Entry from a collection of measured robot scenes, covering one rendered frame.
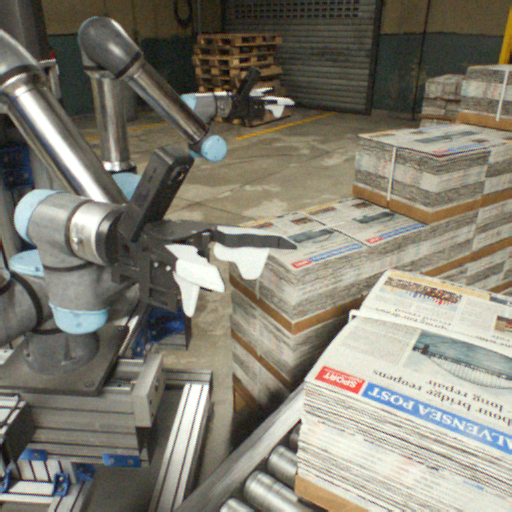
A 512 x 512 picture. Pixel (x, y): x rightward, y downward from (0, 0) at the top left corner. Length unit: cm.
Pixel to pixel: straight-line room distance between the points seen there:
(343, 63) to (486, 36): 231
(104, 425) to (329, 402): 60
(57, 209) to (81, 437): 66
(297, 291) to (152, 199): 91
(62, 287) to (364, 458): 45
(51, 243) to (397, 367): 47
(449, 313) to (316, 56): 870
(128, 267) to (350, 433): 35
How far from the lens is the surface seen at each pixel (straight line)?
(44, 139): 79
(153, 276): 52
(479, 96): 227
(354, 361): 67
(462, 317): 82
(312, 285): 140
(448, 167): 170
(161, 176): 49
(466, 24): 840
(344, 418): 65
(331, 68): 921
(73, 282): 65
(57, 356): 102
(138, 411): 105
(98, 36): 135
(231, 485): 82
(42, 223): 63
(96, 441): 115
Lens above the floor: 144
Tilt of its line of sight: 27 degrees down
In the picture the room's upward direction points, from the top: straight up
